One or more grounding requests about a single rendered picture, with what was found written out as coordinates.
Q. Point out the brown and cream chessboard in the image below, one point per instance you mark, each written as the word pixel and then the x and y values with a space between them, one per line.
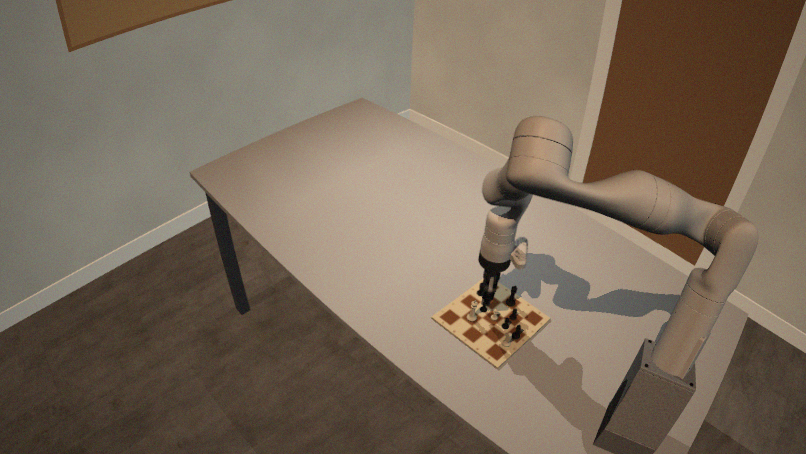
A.
pixel 484 335

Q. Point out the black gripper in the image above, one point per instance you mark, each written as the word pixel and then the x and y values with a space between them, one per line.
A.
pixel 493 269

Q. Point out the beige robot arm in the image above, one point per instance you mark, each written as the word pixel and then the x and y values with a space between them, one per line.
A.
pixel 539 164

